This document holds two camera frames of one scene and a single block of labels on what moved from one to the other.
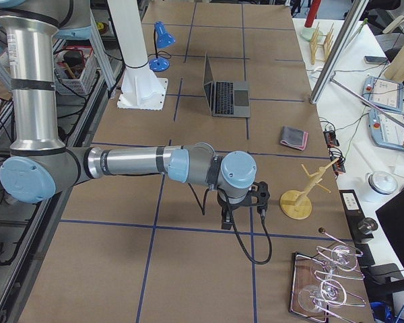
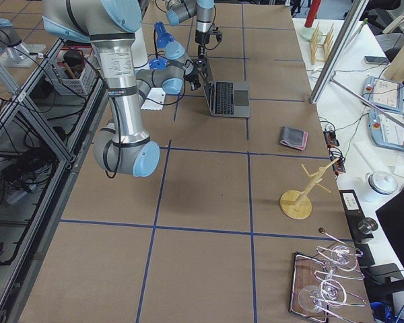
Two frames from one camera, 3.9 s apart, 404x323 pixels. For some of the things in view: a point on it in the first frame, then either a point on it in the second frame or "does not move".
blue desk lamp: (162, 39) does not move
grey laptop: (227, 98) does not move
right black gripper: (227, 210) to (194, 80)
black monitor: (398, 219) does not move
